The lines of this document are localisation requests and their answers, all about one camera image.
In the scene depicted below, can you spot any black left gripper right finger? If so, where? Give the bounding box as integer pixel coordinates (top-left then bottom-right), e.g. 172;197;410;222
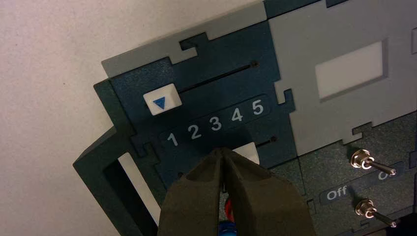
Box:
224;148;317;236

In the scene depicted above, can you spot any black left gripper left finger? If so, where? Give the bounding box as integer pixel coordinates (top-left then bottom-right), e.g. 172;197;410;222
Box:
157;148;226;236

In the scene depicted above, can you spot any plain white slider knob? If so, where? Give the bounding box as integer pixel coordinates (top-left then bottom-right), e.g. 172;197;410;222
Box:
232;142;260;166

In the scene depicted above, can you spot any white slider knob blue triangle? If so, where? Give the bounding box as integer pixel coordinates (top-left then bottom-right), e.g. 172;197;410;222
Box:
143;83;182;116

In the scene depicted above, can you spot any orange push button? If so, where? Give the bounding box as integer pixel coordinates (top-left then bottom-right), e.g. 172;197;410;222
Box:
225;199;234;223

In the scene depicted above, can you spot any blue push button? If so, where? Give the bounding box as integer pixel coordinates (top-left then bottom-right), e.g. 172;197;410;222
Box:
217;221;239;236

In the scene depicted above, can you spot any white display window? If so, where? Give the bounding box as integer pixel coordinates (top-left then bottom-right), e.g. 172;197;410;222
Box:
314;40;388;100

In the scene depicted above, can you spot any teal and grey control box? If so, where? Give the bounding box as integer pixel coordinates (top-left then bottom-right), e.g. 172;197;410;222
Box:
72;0;417;236

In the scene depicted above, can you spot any metal toggle switch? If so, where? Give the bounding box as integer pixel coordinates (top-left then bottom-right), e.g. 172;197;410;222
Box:
355;199;398;228
350;149;398;177

